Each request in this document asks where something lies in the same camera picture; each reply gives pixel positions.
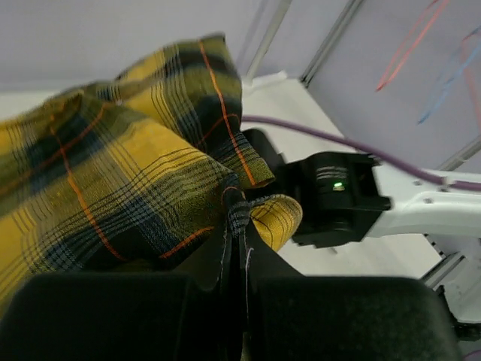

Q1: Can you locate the pink wire hanger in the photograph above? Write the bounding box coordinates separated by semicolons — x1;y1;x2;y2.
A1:
376;0;450;92
461;35;480;128

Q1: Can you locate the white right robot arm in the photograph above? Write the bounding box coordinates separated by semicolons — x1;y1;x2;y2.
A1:
240;129;480;360

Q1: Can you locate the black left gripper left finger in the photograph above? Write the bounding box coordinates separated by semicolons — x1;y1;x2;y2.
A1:
0;187;244;361

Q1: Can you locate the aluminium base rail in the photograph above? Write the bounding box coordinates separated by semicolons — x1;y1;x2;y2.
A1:
421;233;470;290

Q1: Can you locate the yellow plaid shirt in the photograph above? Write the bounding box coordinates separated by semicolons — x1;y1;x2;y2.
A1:
1;33;303;308

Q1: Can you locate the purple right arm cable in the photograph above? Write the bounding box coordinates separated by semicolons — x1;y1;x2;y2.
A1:
240;114;481;188

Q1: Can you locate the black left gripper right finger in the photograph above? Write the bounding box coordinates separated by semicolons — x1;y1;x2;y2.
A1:
240;226;462;360

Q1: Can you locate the blue wire hanger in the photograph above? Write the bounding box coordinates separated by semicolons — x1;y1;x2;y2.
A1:
417;26;480;124

